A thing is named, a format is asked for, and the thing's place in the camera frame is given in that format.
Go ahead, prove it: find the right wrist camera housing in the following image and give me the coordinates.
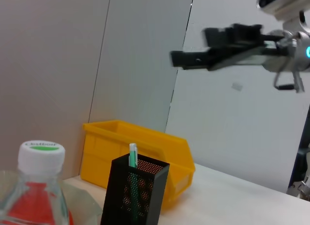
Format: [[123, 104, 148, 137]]
[[256, 0, 310, 26]]

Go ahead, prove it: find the orange toy fruit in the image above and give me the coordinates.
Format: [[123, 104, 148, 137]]
[[6, 181, 75, 225]]

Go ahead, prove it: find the translucent green fruit bowl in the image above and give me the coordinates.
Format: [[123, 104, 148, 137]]
[[0, 170, 103, 225]]

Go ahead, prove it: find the clear bottle with green label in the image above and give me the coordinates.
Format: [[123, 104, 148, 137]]
[[0, 139, 72, 225]]

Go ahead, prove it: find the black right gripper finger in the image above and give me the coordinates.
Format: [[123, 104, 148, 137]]
[[170, 49, 213, 70], [201, 26, 233, 47]]

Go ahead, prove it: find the black mesh pen holder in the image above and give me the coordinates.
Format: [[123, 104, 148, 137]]
[[100, 154, 171, 225]]

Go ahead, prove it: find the right gripper cable with plug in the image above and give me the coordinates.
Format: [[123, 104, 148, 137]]
[[273, 30, 306, 93]]

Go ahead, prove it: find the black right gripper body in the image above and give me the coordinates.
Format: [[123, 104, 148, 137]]
[[207, 23, 284, 71]]

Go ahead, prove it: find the yellow plastic bin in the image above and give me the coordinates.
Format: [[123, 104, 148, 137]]
[[81, 120, 196, 211]]

